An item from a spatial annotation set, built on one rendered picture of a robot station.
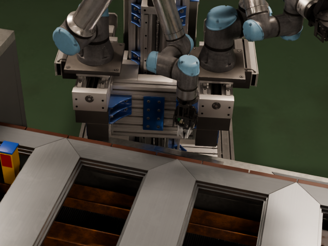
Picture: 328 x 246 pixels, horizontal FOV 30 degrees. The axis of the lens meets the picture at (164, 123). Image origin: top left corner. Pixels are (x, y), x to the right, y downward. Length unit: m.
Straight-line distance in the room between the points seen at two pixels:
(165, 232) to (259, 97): 2.21
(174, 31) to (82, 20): 0.33
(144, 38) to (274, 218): 0.90
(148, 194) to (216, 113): 0.47
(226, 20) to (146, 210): 0.78
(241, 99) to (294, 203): 1.95
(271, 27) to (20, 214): 1.06
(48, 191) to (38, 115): 1.76
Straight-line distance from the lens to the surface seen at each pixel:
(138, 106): 2.56
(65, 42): 2.29
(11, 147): 2.34
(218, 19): 2.36
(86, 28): 2.25
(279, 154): 3.70
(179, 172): 2.26
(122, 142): 2.64
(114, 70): 2.43
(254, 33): 2.12
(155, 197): 2.16
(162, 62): 2.14
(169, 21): 2.20
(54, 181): 2.23
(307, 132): 3.91
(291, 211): 2.18
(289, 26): 2.18
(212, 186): 2.24
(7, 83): 2.72
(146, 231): 2.06
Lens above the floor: 2.40
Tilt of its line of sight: 39 degrees down
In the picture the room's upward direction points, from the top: 3 degrees clockwise
